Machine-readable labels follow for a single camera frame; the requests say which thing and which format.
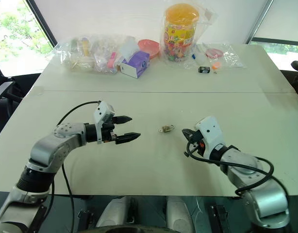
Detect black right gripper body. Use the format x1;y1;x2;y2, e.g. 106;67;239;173
187;130;206;157

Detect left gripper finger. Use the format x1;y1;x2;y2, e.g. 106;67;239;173
112;116;133;125
115;132;142;146

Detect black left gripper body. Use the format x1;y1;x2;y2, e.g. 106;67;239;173
101;117;117;144

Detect purple tissue box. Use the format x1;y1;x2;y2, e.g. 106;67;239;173
119;50;150;80

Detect large clear bag of sundries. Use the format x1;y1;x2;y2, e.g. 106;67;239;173
52;34;140;74

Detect pale rounded robot leg shell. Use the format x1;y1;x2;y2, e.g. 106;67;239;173
166;195;196;230
95;195;138;229

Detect pink plastic bowl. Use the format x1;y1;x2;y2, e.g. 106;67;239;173
137;39;161;60

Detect yellow bottle in bag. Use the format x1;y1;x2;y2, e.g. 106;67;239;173
80;37;92;56

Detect pink round lid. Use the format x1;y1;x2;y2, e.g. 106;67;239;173
205;48;224;59

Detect flat clear plastic bag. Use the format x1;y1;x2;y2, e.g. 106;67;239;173
187;43;246;70

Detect candy jar with orange lid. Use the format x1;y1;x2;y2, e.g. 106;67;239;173
162;3;201;63

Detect black office chair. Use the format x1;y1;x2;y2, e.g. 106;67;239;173
0;58;27;138

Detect clear bag around jar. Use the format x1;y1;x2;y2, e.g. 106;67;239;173
159;0;219;70

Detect white roller blind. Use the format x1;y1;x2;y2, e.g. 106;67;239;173
252;0;298;44

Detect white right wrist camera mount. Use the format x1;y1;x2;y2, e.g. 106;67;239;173
193;116;224;159

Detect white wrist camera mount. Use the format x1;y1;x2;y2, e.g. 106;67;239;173
94;100;115;145
193;116;224;159

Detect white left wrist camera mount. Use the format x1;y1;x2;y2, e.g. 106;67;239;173
94;100;115;145

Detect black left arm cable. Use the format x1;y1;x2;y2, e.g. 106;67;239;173
56;100;102;127

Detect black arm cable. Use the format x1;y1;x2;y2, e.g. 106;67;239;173
56;100;102;127
183;140;274;196

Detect thin black hanging cable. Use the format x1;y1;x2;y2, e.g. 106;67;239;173
61;163;76;233

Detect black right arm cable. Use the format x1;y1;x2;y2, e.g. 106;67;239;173
183;140;274;196

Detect black table bracket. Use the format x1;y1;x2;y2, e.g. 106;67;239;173
78;209;94;224
210;204;229;233

